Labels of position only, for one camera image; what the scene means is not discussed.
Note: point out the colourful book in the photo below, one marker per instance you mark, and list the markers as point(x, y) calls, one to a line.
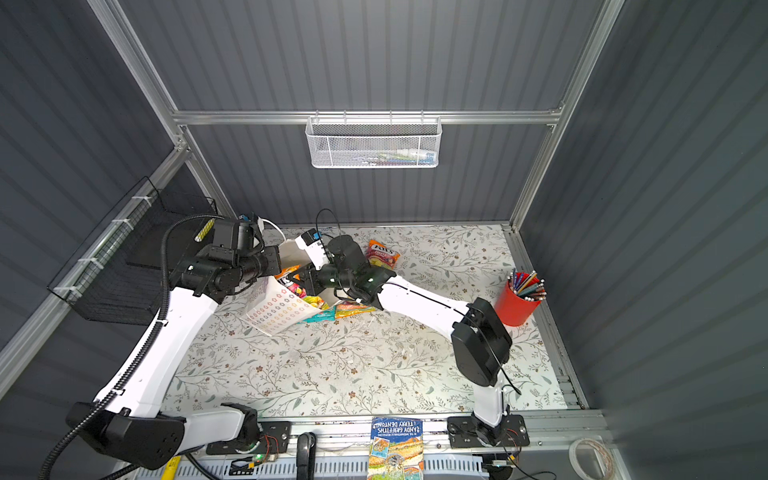
point(396, 449)

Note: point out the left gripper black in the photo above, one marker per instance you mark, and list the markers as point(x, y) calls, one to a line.
point(271, 253)

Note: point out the black handle tool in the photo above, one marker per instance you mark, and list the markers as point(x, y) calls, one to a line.
point(305, 456)

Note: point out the white wire mesh basket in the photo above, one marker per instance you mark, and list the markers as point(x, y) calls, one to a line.
point(387, 143)

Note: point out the yellow marker in basket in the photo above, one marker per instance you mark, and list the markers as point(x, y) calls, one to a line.
point(204, 230)

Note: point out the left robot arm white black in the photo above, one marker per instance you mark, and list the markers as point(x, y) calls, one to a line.
point(125, 421)

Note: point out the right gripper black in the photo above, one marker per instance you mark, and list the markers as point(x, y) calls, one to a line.
point(312, 278)

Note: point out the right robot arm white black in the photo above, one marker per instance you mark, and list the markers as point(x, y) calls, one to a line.
point(480, 342)

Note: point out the white paper gift bag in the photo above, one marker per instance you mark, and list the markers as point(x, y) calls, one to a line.
point(268, 306)

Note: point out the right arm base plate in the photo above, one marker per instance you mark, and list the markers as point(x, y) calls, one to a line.
point(470, 432)

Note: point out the red pencil cup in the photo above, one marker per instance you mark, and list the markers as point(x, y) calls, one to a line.
point(521, 294)

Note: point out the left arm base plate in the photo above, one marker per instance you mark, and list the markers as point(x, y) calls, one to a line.
point(274, 440)

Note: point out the black wire basket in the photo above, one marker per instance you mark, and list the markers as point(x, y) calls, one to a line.
point(114, 276)

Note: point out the teal snack packet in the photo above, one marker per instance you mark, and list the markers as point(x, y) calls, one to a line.
point(324, 315)

